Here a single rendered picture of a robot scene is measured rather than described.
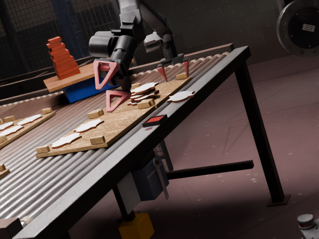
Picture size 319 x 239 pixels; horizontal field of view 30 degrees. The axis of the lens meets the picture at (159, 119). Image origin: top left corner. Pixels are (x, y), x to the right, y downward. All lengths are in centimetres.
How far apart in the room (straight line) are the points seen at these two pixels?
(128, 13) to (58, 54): 188
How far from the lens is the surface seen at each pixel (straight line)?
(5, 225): 169
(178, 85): 278
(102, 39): 164
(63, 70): 351
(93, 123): 254
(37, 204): 188
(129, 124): 234
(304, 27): 206
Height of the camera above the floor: 147
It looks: 14 degrees down
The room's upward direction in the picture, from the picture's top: 18 degrees counter-clockwise
